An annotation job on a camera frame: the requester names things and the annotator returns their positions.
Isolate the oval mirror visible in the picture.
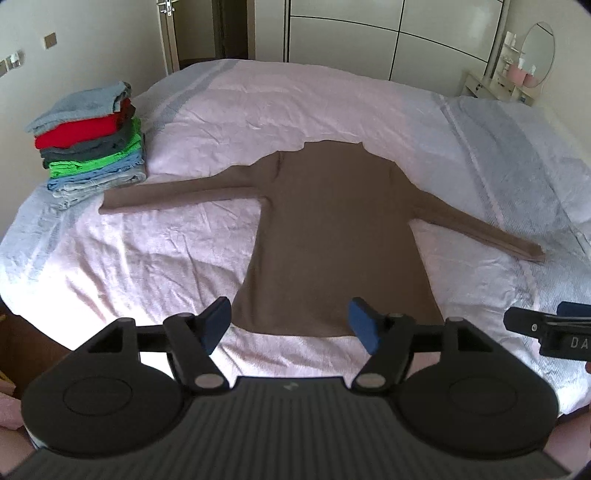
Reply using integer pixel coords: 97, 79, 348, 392
522, 22, 555, 88

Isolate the brown sweater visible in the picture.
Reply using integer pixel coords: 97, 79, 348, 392
98, 140, 546, 340

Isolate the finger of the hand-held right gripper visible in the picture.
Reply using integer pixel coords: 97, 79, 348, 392
556, 302, 591, 319
503, 307, 555, 342

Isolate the stack of folded clothes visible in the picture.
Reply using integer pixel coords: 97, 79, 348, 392
25, 80, 148, 210

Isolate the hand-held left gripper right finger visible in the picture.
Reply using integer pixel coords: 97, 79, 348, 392
347, 298, 509, 395

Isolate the silver wall switch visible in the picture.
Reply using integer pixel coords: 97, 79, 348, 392
0, 52, 23, 77

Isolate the white door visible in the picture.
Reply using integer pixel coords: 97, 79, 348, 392
154, 0, 218, 77

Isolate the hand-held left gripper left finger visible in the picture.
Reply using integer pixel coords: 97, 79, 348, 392
69, 298, 232, 393

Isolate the pale striped bed blanket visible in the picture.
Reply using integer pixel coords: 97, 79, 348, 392
0, 58, 591, 416

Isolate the white nightstand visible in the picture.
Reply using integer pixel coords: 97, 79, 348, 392
459, 71, 539, 107

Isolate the wooden bed frame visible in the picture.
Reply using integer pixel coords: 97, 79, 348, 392
0, 298, 75, 402

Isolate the white wardrobe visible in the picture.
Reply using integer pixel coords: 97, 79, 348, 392
284, 0, 511, 84

